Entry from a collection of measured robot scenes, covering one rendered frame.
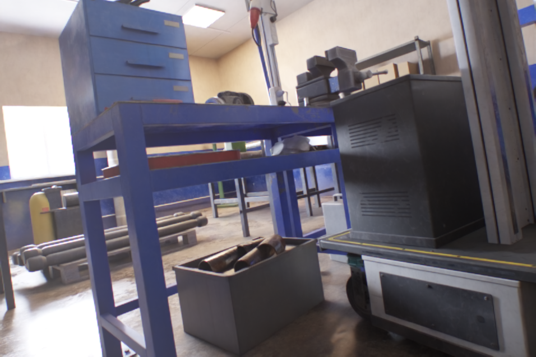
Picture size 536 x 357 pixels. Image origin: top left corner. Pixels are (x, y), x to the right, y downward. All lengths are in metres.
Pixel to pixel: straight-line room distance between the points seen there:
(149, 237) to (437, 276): 0.78
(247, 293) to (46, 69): 5.87
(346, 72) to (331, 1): 4.75
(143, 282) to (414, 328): 0.79
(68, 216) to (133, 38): 3.64
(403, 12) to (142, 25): 4.58
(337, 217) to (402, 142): 1.06
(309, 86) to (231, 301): 0.97
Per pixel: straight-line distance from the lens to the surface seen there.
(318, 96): 1.56
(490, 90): 1.14
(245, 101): 1.59
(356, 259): 1.33
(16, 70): 6.60
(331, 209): 2.11
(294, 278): 1.47
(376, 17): 5.68
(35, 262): 2.96
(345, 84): 1.49
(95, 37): 1.21
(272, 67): 2.13
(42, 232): 4.68
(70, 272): 2.95
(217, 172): 1.06
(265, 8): 2.29
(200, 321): 1.45
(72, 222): 4.70
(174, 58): 1.30
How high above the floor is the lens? 0.62
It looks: 2 degrees up
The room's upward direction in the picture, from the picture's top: 9 degrees counter-clockwise
